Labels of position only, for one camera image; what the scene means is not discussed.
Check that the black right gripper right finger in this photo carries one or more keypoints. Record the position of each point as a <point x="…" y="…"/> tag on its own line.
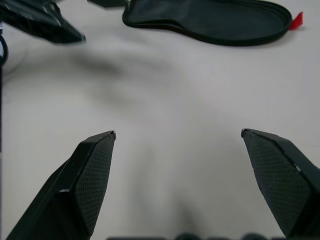
<point x="282" y="180"/>

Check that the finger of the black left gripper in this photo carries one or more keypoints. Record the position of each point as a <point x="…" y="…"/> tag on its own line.
<point x="47" y="5"/>
<point x="45" y="27"/>

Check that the black and red zip pouch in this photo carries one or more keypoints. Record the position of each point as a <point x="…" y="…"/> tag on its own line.
<point x="225" y="22"/>

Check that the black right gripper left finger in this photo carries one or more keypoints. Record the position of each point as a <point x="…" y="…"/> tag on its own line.
<point x="75" y="190"/>

